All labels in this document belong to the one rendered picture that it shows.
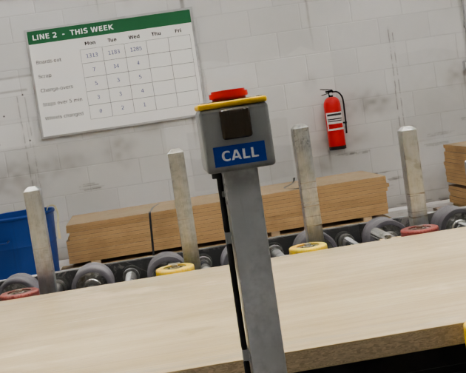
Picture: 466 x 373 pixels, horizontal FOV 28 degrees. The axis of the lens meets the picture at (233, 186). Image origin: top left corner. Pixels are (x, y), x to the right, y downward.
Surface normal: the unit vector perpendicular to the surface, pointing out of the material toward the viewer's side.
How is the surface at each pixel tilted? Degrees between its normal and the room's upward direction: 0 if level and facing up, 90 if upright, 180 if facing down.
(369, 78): 90
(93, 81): 90
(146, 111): 90
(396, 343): 90
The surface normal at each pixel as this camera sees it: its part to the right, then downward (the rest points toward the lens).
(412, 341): 0.09, 0.07
